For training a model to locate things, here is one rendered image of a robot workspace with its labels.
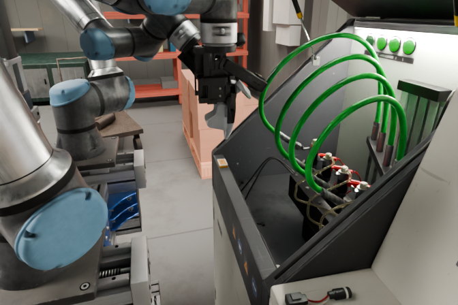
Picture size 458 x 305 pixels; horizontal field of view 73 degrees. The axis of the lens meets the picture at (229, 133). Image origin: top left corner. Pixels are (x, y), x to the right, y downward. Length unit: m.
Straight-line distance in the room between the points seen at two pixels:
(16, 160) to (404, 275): 0.64
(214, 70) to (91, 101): 0.51
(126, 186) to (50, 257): 0.67
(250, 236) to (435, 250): 0.39
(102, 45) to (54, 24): 6.87
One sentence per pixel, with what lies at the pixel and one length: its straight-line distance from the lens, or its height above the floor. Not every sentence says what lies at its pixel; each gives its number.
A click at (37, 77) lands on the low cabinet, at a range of 5.92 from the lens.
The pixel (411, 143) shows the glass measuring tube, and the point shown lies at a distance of 1.02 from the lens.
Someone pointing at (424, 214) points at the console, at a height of 1.14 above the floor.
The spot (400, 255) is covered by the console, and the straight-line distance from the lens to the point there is 0.70.
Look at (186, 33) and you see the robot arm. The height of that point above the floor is 1.42.
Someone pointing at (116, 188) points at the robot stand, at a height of 0.92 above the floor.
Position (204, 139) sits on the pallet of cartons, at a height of 0.39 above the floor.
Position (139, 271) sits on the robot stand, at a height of 0.99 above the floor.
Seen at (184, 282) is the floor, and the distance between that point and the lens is 2.01.
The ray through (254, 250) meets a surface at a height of 0.95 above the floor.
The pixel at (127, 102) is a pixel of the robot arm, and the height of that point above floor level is 1.18.
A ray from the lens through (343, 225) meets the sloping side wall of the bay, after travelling 0.66.
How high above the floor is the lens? 1.47
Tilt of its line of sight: 22 degrees down
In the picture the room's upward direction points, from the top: straight up
